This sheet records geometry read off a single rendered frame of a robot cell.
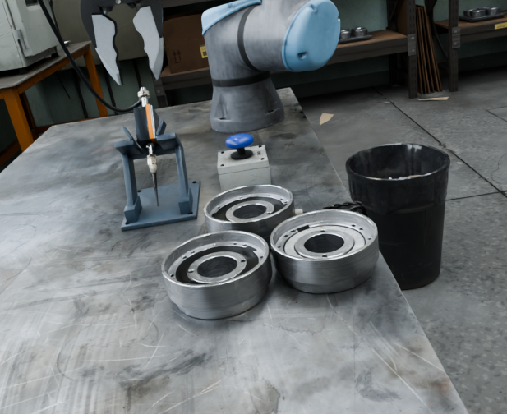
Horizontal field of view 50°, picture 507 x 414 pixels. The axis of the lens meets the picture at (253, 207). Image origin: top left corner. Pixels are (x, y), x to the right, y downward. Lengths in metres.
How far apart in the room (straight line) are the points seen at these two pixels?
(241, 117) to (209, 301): 0.60
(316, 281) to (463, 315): 1.36
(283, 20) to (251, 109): 0.19
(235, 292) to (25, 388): 0.19
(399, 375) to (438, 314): 1.41
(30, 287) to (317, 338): 0.34
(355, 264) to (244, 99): 0.60
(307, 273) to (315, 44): 0.53
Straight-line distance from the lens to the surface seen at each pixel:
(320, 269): 0.50
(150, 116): 0.74
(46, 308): 0.61
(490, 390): 1.60
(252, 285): 0.49
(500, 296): 1.94
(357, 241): 0.54
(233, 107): 1.04
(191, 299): 0.49
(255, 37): 0.97
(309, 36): 0.93
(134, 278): 0.61
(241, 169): 0.74
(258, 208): 0.65
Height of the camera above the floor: 1.09
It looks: 24 degrees down
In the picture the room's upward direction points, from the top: 9 degrees counter-clockwise
